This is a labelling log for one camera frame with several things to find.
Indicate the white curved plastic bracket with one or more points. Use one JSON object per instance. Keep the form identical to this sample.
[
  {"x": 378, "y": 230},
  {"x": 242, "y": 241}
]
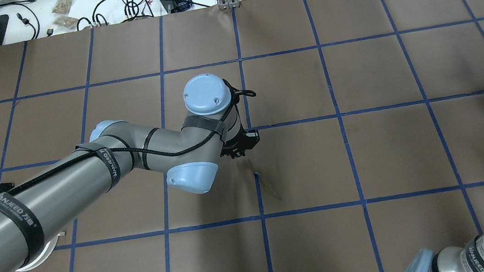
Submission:
[{"x": 42, "y": 257}]

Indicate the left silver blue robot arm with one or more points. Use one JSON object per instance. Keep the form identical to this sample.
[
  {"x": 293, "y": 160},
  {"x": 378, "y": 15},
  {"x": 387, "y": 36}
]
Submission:
[{"x": 34, "y": 212}]

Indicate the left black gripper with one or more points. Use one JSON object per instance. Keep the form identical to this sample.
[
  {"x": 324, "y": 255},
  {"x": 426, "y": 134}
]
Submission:
[{"x": 233, "y": 148}]

